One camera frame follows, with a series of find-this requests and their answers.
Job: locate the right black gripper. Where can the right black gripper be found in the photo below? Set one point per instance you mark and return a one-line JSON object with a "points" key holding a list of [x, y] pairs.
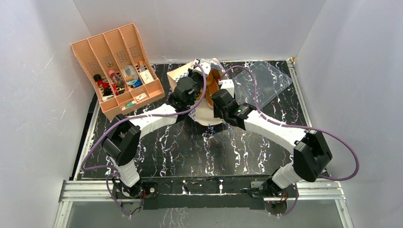
{"points": [[217, 84]]}

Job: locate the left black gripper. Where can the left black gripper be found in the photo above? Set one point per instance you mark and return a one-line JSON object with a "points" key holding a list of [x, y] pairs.
{"points": [[193, 74]]}

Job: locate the checkered paper bag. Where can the checkered paper bag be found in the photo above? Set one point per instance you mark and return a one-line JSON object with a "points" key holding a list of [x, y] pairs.
{"points": [[202, 114]]}

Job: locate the clear plastic tray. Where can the clear plastic tray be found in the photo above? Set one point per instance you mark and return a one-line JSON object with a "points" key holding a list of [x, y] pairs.
{"points": [[270, 82]]}

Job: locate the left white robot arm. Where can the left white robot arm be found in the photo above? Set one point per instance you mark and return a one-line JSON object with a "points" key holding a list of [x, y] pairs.
{"points": [[121, 140]]}

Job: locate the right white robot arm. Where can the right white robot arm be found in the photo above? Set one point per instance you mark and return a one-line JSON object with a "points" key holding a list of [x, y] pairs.
{"points": [[309, 149]]}

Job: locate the orange fake bread loaf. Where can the orange fake bread loaf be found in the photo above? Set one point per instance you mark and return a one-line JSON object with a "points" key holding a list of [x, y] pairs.
{"points": [[212, 86]]}

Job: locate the white label card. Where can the white label card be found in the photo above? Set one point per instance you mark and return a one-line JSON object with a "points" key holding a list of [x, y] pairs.
{"points": [[146, 76]]}

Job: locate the light blue tape dispenser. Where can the light blue tape dispenser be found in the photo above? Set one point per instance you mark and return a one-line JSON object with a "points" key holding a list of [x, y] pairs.
{"points": [[130, 75]]}

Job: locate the pink capped bottle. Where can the pink capped bottle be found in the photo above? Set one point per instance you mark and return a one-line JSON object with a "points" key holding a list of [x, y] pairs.
{"points": [[118, 82]]}

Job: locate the peach desk organizer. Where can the peach desk organizer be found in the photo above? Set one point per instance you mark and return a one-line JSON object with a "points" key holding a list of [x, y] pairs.
{"points": [[113, 50]]}

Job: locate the black red toy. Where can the black red toy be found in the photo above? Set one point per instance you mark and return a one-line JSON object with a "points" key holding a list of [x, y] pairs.
{"points": [[103, 85]]}

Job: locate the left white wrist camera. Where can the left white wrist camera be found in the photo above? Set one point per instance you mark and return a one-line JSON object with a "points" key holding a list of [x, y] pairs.
{"points": [[202, 66]]}

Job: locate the aluminium frame rail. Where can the aluminium frame rail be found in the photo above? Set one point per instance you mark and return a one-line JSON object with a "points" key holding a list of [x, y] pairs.
{"points": [[198, 192]]}

